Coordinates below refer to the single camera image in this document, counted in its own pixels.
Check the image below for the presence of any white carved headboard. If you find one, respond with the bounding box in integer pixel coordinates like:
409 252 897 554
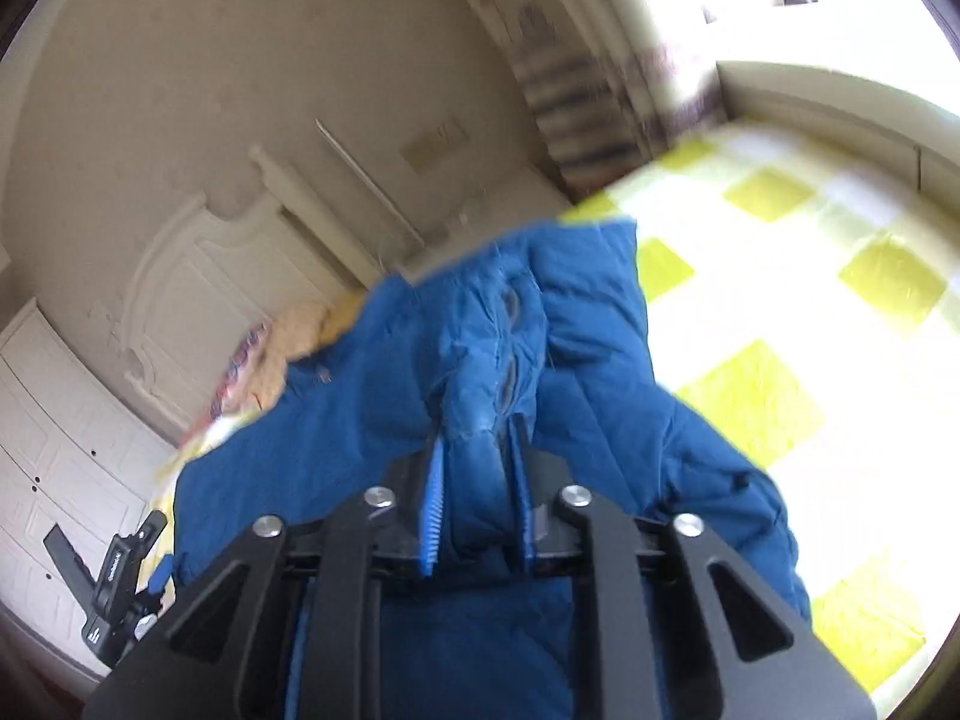
90 142 421 443

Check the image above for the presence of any ribbed radiator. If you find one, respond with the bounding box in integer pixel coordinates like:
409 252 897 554
512 51 655 197

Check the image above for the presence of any blue padded jacket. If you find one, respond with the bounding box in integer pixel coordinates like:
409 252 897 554
172 217 815 720

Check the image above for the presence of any white window sill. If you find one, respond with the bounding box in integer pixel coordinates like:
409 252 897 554
711 58 960 205

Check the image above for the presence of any printed colourful pillow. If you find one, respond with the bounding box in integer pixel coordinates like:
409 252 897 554
204 317 292 440

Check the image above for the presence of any orange cloth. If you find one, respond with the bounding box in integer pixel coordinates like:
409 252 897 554
274 291 370 362

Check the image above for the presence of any yellow checked bed sheet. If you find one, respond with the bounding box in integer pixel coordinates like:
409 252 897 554
154 124 957 710

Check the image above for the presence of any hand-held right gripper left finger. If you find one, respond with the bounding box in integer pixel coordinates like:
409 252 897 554
81 431 451 720

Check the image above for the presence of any white wardrobe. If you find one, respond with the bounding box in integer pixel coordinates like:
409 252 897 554
0 298 181 691

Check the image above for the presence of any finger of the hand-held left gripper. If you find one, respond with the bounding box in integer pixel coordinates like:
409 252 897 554
135 510 178 616

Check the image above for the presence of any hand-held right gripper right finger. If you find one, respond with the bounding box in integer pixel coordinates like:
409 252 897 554
506 416 878 720

